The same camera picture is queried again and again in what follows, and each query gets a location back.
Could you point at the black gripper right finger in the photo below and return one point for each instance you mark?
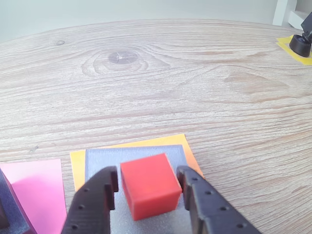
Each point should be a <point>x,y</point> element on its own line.
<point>214,214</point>

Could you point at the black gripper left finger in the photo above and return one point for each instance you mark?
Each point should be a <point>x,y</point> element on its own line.
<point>92,207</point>

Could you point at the large grey block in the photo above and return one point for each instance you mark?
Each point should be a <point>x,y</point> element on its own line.
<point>102,158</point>

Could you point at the small red cube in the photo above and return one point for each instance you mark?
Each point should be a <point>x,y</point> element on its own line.
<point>151,185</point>

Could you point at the pink paper sheet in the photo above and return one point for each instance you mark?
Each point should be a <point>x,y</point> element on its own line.
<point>39,190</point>

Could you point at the medium dark block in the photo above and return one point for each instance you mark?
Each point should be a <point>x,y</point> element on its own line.
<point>15,214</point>

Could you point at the orange paper sheet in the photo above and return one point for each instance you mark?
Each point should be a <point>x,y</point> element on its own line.
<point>170,141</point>

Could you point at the yellow tape on table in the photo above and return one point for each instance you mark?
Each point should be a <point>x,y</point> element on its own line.
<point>284,41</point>

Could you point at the white furniture piece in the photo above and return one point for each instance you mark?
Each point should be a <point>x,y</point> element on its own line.
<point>280,12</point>

